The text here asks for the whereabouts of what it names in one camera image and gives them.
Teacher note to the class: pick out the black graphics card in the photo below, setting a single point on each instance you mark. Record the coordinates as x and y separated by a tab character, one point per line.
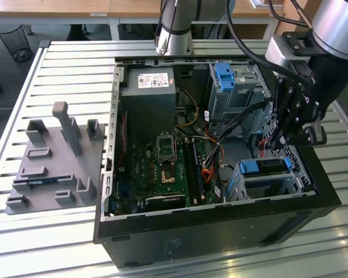
165	202

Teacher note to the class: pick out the wooden desk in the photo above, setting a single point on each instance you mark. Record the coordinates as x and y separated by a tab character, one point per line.
133	7
46	7

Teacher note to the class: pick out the blue plastic drive latch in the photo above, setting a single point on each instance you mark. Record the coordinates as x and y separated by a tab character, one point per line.
224	75

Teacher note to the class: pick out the black mesh wastebasket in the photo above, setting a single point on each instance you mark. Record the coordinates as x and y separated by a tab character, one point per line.
14	40

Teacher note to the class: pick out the black RAM slot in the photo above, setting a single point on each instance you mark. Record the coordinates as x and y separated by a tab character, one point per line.
188	171
198	171

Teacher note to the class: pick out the grey power supply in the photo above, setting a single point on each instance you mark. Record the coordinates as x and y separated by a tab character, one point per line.
148	116

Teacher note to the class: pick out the square chipset chip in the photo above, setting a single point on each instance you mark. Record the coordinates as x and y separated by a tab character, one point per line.
168	176

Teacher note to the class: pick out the hard disk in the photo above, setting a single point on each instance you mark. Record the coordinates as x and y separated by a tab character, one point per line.
249	168

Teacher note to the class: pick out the black PC case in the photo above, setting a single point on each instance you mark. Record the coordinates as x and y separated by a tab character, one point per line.
191	231

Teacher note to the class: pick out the black shoes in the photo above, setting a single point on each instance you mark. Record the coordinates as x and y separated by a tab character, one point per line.
78	34

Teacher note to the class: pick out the grey metal drive cage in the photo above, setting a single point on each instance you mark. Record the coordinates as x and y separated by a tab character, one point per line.
220	107

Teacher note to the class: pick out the RAM stick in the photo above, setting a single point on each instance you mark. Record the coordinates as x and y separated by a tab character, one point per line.
42	182

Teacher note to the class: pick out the CPU socket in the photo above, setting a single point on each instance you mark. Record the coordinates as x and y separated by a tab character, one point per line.
165	144

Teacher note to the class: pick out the silver camera box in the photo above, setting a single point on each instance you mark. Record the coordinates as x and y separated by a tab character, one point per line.
281	55

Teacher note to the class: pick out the grey metal disk bay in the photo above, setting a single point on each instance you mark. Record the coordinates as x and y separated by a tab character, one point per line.
266	181

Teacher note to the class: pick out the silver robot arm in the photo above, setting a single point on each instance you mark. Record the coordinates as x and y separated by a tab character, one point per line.
177	17

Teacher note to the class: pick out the grey parts rack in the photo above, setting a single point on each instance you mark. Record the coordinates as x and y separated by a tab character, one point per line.
55	162

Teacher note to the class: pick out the green motherboard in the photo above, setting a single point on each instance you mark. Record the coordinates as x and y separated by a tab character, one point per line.
142	171

